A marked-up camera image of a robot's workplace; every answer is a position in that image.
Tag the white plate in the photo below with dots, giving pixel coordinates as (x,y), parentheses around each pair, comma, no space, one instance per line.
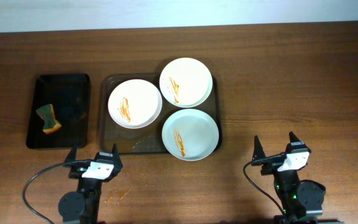
(186,82)
(190,134)
(135,104)

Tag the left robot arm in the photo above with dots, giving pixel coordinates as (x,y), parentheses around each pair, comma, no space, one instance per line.
(82,205)

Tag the white plate top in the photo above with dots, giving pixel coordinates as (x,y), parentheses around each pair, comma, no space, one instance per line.
(186,82)

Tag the yellow green sponge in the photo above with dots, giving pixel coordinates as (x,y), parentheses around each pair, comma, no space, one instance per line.
(47,114)

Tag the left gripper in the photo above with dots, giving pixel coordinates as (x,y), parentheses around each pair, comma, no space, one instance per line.
(78,170)

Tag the white plate bottom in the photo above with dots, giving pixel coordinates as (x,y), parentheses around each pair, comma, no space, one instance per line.
(190,134)

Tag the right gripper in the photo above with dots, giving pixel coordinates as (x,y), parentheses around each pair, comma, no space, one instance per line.
(270,167)

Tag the brown plastic serving tray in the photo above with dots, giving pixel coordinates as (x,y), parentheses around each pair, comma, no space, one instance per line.
(147,140)

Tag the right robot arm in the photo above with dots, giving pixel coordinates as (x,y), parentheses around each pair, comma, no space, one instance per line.
(301,200)

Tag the black rectangular tray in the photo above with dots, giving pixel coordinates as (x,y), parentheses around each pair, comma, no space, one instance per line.
(69,94)

